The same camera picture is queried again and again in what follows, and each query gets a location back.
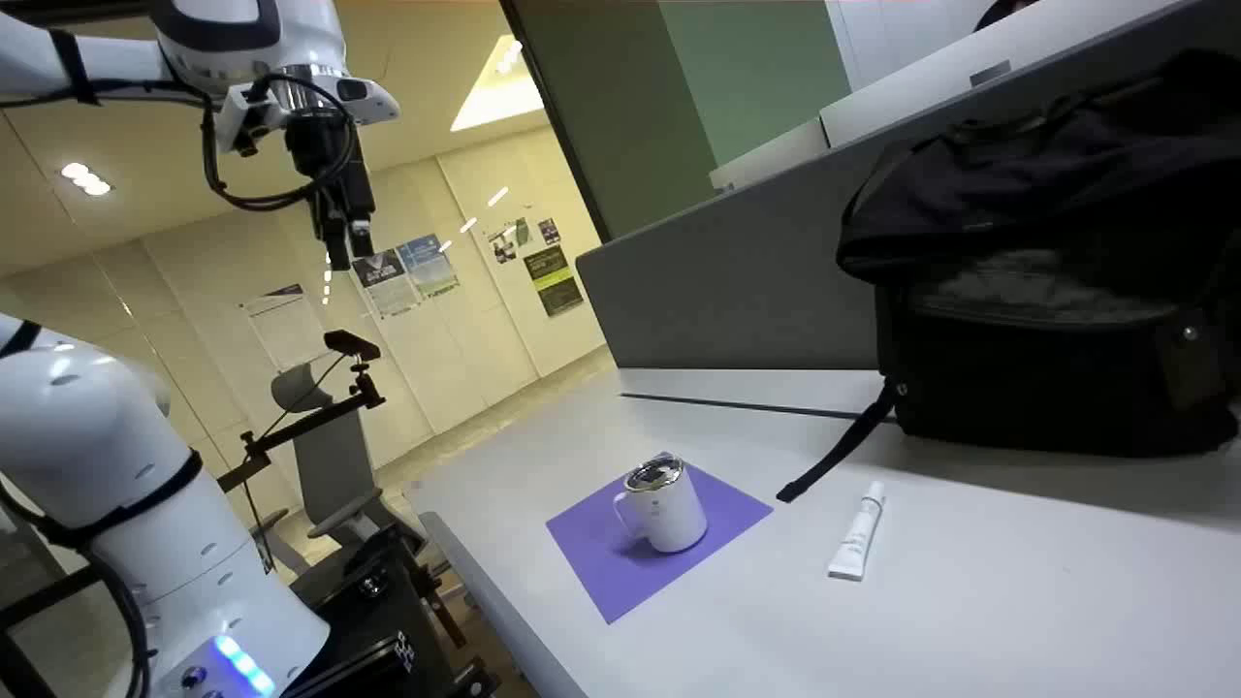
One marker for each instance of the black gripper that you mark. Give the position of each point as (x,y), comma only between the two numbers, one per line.
(328,157)

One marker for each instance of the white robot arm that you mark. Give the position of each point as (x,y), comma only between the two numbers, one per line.
(86,435)

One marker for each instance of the black lid slider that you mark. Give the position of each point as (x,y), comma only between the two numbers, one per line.
(652,480)

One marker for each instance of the grey desk divider panel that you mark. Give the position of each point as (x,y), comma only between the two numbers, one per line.
(749,281)

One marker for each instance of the white mug with lid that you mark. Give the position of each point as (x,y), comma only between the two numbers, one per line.
(665,516)

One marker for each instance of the purple square mat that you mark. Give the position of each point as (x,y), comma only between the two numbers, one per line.
(621,571)

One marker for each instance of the white tube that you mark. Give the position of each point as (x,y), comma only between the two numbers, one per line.
(860,541)

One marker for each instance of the black backpack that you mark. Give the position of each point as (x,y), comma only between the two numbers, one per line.
(1063,281)

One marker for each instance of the wall poster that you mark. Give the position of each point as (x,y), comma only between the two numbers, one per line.
(554,281)

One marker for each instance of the black camera stand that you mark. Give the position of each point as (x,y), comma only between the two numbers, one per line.
(379,599)

